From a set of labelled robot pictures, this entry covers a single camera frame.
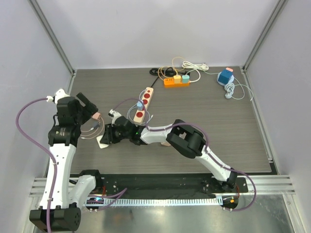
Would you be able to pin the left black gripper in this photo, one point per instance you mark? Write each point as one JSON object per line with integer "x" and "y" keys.
{"x": 89, "y": 109}

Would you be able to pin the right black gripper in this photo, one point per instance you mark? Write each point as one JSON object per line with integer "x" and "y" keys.
{"x": 111, "y": 133}

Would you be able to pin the white charger plug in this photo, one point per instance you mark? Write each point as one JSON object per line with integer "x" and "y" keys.
{"x": 102, "y": 142}

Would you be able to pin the pink charger plug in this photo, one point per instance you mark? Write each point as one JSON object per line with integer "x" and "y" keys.
{"x": 96, "y": 116}

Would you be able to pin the pink cube socket adapter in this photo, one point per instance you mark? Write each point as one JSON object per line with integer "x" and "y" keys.
{"x": 165, "y": 144}

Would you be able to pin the beige red power strip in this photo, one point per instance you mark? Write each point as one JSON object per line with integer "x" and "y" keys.
{"x": 145, "y": 98}

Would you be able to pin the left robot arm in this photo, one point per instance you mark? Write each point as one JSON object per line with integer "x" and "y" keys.
{"x": 60, "y": 206}

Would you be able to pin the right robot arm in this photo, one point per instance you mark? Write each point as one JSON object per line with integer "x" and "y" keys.
{"x": 184, "y": 137}

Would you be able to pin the light blue charger plug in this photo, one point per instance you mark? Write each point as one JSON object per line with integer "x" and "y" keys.
{"x": 140, "y": 106}

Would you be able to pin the yellow charger plug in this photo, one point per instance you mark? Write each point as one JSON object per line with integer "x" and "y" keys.
{"x": 177, "y": 79}

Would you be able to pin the teal charger plug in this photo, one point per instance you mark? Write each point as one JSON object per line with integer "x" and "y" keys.
{"x": 185, "y": 79}

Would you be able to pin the blue cube socket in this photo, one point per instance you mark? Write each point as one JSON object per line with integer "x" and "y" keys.
{"x": 225, "y": 77}

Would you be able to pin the orange power strip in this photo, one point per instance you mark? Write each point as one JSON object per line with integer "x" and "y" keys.
{"x": 170, "y": 83}

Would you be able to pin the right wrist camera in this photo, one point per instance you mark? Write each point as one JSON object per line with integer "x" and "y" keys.
{"x": 114, "y": 115}

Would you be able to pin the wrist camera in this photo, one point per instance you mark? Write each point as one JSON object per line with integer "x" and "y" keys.
{"x": 60, "y": 94}
{"x": 114, "y": 115}

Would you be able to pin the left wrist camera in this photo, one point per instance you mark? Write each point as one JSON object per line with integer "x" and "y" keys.
{"x": 60, "y": 94}

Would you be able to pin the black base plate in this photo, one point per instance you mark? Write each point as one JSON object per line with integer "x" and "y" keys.
{"x": 170, "y": 187}

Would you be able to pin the white slotted cable duct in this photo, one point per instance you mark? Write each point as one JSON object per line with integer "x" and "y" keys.
{"x": 99, "y": 203}

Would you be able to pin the left aluminium frame post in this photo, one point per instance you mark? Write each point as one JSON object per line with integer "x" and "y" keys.
{"x": 50, "y": 33}

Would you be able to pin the aluminium frame post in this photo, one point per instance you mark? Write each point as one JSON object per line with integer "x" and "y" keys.
{"x": 50, "y": 33}
{"x": 277, "y": 10}

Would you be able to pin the aluminium frame rail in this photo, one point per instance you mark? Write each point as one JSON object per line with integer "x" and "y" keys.
{"x": 265, "y": 185}

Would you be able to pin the right aluminium frame post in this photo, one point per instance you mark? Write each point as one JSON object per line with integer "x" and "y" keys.
{"x": 277, "y": 10}

